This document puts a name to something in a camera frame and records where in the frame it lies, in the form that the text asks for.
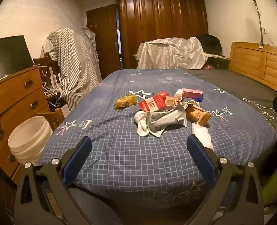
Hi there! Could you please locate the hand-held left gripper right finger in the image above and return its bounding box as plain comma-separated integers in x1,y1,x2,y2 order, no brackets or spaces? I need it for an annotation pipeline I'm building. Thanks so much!
186,134,264,225

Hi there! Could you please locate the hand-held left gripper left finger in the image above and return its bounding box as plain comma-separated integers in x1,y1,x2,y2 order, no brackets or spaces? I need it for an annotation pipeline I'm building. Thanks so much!
14,135,94,225

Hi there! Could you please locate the brown paper box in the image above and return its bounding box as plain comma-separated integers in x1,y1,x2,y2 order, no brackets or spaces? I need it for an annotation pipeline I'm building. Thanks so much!
186,104,211,126

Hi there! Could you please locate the grey white cloth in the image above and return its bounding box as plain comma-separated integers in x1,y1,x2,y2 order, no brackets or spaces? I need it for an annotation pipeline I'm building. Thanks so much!
147,104,188,138

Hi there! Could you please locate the white plastic bucket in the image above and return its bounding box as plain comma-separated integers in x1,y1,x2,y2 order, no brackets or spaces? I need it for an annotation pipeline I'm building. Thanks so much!
8,115,53,167

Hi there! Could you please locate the white face mask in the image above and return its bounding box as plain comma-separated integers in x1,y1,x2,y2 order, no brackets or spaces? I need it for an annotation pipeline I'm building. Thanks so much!
182,100,201,109

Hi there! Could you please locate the red white carton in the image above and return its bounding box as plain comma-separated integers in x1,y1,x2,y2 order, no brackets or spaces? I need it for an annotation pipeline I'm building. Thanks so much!
138,94,166,112

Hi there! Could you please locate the clear plastic bag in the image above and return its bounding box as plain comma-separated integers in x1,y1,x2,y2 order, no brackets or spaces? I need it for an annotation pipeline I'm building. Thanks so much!
191,122,214,152

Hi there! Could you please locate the small light wooden chair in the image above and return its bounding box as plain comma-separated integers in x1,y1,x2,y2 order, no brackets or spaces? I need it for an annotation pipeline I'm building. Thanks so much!
38,108,65,132

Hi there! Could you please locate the dark grey bed sheet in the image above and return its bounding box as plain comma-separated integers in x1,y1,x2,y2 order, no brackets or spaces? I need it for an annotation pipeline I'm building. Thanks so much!
185,69,277,143

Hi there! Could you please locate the blue checked blanket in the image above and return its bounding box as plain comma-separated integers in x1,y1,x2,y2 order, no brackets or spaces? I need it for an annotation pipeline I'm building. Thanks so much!
39,69,277,194

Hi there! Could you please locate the wooden headboard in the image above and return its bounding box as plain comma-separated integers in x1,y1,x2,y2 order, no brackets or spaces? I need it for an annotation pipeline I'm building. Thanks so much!
228,42,277,96

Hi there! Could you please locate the pink box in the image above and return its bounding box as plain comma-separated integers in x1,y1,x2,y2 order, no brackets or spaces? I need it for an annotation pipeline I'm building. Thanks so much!
181,88,204,99

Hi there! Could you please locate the long white box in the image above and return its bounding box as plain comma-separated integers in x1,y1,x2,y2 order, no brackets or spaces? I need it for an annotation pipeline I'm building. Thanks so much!
174,89,184,102

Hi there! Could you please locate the rolled white sock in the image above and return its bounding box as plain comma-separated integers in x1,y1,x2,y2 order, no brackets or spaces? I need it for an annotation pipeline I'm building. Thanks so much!
134,111,150,137

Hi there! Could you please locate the yellow plastic bag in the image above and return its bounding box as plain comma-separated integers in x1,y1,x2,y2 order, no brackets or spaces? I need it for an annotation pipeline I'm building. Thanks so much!
113,94,138,110

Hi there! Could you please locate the dark nightstand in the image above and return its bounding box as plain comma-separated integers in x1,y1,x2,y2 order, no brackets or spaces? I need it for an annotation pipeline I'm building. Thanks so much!
205,54,231,70

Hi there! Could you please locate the green cloth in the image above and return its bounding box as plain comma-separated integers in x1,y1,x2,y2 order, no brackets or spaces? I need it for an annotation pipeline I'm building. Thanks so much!
262,152,277,204

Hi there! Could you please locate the white router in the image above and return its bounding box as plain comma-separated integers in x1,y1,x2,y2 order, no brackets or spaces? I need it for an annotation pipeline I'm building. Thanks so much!
49,67,62,85

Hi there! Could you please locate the metal pole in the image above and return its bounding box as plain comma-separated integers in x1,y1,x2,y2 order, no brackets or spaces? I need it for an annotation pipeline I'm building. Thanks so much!
231,0,267,50

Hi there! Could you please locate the black cloth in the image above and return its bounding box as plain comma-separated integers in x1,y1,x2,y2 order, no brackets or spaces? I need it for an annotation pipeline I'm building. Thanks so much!
190,34,225,58

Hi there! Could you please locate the wooden dresser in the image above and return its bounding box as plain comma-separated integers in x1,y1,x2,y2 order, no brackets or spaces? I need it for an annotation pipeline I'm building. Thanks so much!
0,65,51,179

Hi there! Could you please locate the dark wooden chair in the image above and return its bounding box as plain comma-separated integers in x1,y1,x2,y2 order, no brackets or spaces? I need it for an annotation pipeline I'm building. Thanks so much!
33,57,61,80

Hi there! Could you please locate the striped shirt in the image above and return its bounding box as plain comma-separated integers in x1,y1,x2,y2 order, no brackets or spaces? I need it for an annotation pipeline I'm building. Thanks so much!
42,27,101,112

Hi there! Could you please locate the striped hanging garment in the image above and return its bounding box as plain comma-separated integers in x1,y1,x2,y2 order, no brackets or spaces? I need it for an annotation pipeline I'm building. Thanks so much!
76,28,103,85

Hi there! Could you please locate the white satin cloth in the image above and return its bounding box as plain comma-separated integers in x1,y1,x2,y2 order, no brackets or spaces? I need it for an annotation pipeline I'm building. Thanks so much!
134,37,207,70

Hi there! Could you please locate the wooden door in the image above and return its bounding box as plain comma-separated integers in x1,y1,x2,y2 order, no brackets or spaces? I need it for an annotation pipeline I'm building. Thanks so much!
86,4,121,80

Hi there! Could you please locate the black flat screen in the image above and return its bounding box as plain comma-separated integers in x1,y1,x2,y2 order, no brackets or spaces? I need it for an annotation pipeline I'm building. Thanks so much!
0,35,34,85

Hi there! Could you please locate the wooden wardrobe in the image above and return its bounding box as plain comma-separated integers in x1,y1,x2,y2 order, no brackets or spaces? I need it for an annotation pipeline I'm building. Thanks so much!
118,0,209,69

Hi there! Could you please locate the white cord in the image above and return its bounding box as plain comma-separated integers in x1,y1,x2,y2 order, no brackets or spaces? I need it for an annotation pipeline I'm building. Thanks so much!
243,98,275,121

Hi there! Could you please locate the tangle of white cables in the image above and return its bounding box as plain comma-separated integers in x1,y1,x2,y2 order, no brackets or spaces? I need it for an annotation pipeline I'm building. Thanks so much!
42,83,67,99

